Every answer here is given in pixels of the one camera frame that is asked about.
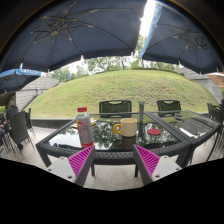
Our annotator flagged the dark wicker chair, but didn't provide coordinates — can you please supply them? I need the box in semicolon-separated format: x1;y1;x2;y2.
157;100;181;117
99;100;132;118

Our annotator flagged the clear bottle, red cap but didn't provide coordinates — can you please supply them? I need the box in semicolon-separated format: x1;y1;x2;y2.
76;107;93;148

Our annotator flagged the dark wicker chair, right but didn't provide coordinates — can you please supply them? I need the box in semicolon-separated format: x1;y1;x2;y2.
157;100;181;117

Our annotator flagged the glass-top wicker table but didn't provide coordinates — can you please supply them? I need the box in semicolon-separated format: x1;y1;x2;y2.
145;110;221;168
35;111;195;178

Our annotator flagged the dark chair at left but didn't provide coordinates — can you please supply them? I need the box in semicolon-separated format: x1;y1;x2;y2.
9;111;30;150

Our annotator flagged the blue parasol far left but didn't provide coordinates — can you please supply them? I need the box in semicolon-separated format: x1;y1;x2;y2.
0;68;41;94

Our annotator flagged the grey parasol pole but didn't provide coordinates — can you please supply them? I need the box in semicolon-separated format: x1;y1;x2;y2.
138;101;144;137

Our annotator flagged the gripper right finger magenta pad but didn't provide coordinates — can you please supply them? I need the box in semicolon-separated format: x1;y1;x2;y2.
133;144;181;185

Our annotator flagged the dark chair far right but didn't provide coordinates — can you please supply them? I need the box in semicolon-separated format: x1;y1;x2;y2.
207;103;224;157

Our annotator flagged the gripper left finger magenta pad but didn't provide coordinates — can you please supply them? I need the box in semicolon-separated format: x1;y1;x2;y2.
47;145;96;186

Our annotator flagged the large navy parasol, right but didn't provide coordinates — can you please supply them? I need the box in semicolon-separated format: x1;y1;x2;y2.
140;3;224;74

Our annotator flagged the cream mug, yellow handle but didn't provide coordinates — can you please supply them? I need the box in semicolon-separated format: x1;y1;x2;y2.
113;118;137;137

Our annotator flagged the red round coaster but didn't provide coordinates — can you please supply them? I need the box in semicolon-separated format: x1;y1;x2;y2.
147;128;161;135

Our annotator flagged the seated person at left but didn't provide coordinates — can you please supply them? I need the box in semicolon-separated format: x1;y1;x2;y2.
0;100;18;139

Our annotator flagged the beige parasol far right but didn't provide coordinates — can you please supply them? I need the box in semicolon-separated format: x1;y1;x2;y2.
208;72;224;88

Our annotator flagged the dark wicker chair, left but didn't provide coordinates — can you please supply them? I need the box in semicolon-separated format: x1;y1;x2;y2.
99;100;132;118

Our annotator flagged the large navy parasol, left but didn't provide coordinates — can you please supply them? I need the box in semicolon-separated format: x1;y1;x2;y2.
0;0;147;72

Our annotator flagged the large navy parasol, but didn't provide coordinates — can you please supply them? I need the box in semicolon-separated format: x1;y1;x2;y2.
0;0;147;72
140;3;224;74

